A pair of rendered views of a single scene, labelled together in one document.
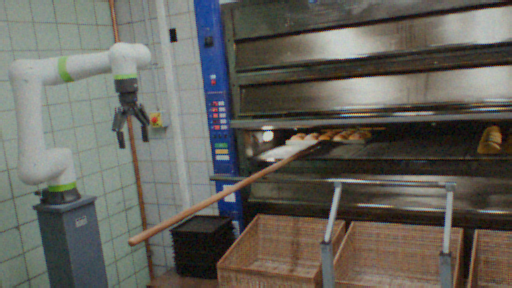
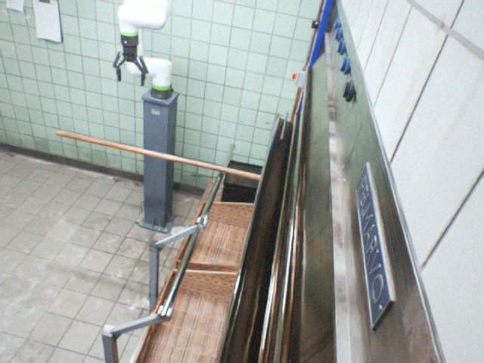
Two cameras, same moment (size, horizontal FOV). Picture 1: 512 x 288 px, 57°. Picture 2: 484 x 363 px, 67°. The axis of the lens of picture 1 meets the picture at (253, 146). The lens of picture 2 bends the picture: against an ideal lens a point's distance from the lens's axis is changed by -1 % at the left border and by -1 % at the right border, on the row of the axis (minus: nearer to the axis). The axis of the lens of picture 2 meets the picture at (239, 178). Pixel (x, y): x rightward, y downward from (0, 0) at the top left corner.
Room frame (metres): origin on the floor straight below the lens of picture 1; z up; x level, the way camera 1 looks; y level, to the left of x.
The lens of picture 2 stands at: (1.72, -1.54, 2.30)
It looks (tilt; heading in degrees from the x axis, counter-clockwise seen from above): 35 degrees down; 65
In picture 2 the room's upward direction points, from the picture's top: 10 degrees clockwise
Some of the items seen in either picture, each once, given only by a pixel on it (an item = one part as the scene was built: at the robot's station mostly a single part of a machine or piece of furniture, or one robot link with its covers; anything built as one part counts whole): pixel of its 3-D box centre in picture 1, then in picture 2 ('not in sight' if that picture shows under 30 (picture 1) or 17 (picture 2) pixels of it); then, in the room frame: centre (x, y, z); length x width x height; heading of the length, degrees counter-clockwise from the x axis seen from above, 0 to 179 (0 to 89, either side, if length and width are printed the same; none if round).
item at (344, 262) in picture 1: (396, 268); (202, 326); (2.10, -0.61, 0.72); 0.56 x 0.49 x 0.28; 61
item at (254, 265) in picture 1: (283, 255); (228, 239); (2.39, -0.10, 0.72); 0.56 x 0.49 x 0.28; 59
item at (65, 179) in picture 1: (57, 168); (159, 72); (2.14, 0.91, 1.36); 0.16 x 0.13 x 0.19; 165
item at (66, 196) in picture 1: (56, 193); (163, 88); (2.18, 0.95, 1.23); 0.26 x 0.15 x 0.06; 59
